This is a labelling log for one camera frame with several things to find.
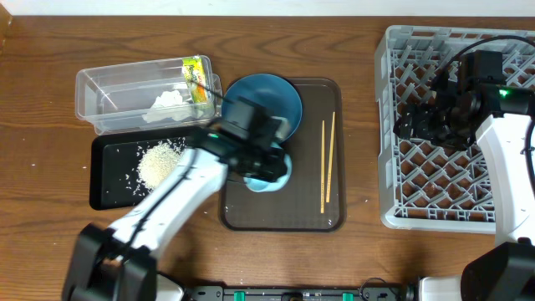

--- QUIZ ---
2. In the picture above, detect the light blue bowl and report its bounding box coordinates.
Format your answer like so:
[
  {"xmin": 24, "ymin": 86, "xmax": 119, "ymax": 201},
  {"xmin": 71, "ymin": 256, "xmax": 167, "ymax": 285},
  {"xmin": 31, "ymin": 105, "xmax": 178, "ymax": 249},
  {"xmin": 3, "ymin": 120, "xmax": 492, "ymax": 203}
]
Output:
[{"xmin": 243, "ymin": 142, "xmax": 293, "ymax": 192}]

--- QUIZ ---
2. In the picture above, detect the white rice pile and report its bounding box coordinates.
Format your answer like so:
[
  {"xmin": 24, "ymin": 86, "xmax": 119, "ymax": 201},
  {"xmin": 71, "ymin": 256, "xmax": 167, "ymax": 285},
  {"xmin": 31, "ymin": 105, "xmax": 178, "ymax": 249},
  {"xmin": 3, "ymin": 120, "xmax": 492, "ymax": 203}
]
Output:
[{"xmin": 125, "ymin": 137, "xmax": 186, "ymax": 196}]

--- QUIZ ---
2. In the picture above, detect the white tissue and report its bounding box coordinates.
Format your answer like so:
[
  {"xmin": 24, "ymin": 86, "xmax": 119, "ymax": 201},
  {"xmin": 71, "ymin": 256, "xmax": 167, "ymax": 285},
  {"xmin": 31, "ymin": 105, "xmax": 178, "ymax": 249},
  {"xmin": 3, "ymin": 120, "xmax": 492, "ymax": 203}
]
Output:
[{"xmin": 141, "ymin": 89, "xmax": 197, "ymax": 123}]

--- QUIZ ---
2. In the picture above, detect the yellow snack wrapper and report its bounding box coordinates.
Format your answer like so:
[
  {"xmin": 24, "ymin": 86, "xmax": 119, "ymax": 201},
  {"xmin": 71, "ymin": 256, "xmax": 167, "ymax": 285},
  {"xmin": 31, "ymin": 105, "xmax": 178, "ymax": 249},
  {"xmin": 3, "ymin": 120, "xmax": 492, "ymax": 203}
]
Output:
[{"xmin": 182, "ymin": 56, "xmax": 208, "ymax": 104}]

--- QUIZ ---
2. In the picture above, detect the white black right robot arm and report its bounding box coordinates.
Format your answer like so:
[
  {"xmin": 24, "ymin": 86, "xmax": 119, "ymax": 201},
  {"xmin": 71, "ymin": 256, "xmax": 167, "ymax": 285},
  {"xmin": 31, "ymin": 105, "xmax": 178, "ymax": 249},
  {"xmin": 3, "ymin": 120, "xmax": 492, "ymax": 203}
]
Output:
[{"xmin": 394, "ymin": 84, "xmax": 534, "ymax": 300}]

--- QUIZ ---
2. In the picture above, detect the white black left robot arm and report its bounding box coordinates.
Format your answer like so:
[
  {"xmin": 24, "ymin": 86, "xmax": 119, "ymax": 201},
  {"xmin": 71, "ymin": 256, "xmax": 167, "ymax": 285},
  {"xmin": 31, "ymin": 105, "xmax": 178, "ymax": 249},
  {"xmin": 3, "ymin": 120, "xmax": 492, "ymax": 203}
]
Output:
[{"xmin": 61, "ymin": 128, "xmax": 292, "ymax": 300}]

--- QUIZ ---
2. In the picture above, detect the grey dishwasher rack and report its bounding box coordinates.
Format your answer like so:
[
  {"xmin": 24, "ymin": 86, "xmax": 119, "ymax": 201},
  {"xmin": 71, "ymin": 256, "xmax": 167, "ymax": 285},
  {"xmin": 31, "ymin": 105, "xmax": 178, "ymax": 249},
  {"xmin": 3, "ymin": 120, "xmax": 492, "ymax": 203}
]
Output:
[{"xmin": 374, "ymin": 25, "xmax": 534, "ymax": 236}]

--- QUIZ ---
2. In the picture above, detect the clear plastic waste bin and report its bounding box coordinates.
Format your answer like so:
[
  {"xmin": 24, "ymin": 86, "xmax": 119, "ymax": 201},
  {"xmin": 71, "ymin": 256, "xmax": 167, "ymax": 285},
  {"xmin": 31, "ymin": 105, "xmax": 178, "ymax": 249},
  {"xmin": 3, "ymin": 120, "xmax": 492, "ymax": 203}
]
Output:
[{"xmin": 75, "ymin": 55, "xmax": 222, "ymax": 135}]

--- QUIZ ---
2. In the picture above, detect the brown serving tray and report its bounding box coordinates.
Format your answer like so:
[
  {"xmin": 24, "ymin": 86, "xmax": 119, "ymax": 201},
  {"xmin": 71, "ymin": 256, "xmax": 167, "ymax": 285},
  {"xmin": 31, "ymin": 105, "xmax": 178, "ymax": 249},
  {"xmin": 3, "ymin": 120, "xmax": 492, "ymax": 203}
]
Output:
[{"xmin": 220, "ymin": 78, "xmax": 346, "ymax": 232}]

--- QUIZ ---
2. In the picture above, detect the dark blue plate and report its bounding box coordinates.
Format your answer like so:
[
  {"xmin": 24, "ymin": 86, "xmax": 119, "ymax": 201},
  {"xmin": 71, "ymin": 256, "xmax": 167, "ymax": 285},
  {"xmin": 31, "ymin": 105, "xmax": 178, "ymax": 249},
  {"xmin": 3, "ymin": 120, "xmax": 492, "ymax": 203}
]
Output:
[{"xmin": 224, "ymin": 74, "xmax": 303, "ymax": 142}]

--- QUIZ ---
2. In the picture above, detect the right wooden chopstick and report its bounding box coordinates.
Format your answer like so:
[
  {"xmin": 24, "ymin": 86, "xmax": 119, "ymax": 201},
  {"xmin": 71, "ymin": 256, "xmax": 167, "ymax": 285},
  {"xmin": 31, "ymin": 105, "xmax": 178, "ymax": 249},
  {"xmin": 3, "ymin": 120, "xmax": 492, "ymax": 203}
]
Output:
[{"xmin": 326, "ymin": 111, "xmax": 336, "ymax": 203}]

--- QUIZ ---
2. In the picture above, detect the black rectangular tray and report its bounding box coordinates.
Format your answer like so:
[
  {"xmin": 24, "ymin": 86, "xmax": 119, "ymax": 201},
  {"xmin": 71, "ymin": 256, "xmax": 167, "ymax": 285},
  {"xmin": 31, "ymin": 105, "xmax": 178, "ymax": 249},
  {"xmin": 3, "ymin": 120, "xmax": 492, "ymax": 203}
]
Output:
[{"xmin": 89, "ymin": 126, "xmax": 196, "ymax": 211}]

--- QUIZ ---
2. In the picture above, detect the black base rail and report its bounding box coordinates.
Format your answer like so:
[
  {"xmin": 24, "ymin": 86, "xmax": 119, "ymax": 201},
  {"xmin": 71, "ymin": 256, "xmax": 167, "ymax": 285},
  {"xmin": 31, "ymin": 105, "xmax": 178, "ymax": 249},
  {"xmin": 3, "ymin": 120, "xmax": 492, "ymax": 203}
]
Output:
[{"xmin": 179, "ymin": 278, "xmax": 420, "ymax": 301}]

